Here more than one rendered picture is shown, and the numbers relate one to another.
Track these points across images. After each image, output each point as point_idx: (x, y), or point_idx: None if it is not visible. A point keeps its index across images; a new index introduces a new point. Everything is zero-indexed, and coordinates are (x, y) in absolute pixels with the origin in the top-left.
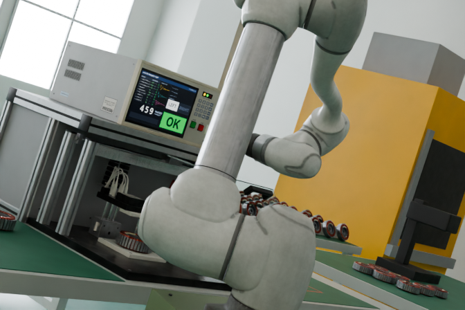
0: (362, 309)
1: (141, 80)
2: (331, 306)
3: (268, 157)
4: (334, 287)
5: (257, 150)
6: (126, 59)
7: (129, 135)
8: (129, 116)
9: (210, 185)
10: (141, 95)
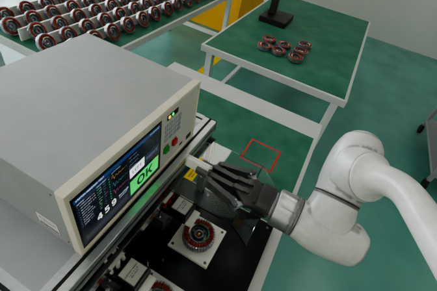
0: (310, 158)
1: (79, 208)
2: (300, 185)
3: (297, 241)
4: (275, 119)
5: (278, 228)
6: (34, 181)
7: (101, 258)
8: (88, 239)
9: None
10: (91, 213)
